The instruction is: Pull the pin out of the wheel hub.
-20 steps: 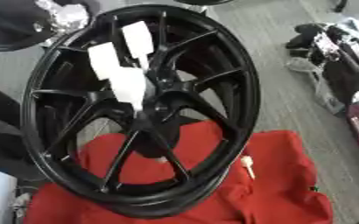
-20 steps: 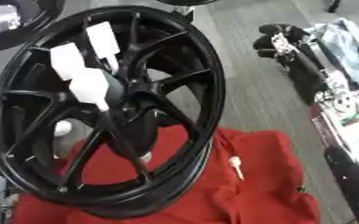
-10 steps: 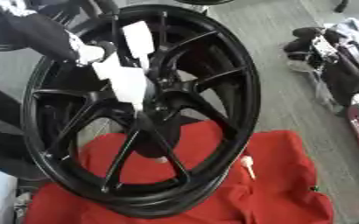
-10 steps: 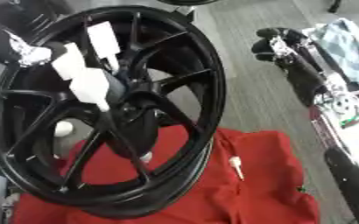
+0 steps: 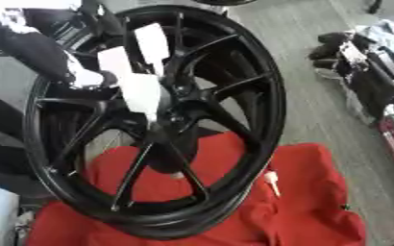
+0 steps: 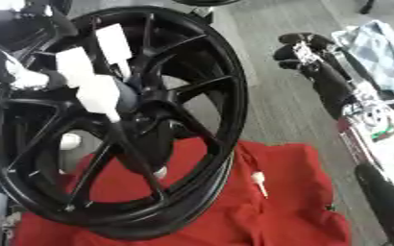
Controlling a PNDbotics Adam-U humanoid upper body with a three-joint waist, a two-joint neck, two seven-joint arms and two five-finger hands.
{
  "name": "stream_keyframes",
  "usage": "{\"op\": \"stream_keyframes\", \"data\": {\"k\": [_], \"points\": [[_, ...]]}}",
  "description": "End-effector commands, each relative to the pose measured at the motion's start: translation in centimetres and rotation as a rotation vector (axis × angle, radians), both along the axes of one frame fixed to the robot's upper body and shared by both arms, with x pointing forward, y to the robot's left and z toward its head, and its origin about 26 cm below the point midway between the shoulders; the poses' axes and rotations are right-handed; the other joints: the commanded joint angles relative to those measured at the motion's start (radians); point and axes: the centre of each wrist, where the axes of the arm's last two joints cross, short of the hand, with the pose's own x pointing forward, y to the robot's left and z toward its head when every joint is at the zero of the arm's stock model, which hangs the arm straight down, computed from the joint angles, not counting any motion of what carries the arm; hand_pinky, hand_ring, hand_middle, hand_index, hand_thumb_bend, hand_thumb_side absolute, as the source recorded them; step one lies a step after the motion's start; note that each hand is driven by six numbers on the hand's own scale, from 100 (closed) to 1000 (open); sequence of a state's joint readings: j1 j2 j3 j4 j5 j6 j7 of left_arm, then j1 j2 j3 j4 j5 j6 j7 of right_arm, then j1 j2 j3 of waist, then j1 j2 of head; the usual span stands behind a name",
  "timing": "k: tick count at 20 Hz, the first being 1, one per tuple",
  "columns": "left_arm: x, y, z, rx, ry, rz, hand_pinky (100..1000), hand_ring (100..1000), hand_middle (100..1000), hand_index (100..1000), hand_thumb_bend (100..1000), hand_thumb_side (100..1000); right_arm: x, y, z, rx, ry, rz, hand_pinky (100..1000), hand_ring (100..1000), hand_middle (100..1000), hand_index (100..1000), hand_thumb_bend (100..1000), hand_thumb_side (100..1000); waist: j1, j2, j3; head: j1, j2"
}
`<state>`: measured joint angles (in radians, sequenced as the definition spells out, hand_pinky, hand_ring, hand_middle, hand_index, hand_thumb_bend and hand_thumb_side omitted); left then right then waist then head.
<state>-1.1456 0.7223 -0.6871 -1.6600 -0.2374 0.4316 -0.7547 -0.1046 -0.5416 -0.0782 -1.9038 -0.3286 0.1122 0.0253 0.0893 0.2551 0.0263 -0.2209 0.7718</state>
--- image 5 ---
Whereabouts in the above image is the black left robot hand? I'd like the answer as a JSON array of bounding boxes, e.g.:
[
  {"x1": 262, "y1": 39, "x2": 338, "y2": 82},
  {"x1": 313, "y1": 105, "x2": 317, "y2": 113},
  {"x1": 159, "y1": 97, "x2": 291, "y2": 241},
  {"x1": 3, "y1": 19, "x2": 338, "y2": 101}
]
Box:
[{"x1": 97, "y1": 71, "x2": 203, "y2": 181}]

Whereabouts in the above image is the black spoked wheel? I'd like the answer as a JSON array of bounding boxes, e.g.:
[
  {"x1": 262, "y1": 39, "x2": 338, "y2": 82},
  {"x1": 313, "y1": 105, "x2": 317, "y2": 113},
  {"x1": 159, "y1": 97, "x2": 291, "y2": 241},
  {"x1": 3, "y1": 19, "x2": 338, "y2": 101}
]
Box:
[{"x1": 22, "y1": 4, "x2": 290, "y2": 241}]

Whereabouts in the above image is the black bag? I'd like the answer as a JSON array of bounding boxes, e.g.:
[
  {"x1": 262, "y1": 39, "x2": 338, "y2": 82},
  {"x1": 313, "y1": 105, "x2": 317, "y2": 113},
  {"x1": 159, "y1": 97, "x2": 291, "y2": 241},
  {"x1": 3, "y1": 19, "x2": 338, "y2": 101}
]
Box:
[{"x1": 308, "y1": 32, "x2": 394, "y2": 120}]

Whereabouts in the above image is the pale blue cloth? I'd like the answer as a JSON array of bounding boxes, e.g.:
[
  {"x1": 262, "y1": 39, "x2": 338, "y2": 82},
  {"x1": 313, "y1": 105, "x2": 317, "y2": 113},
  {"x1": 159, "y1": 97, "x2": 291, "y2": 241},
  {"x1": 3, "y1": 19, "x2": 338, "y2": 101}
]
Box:
[{"x1": 353, "y1": 18, "x2": 394, "y2": 62}]

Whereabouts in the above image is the black round wheel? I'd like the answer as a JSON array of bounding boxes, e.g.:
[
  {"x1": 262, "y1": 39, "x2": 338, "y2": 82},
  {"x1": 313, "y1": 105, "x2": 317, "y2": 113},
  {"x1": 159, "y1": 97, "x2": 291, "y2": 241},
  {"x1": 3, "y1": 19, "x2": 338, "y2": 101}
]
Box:
[{"x1": 191, "y1": 0, "x2": 259, "y2": 7}]

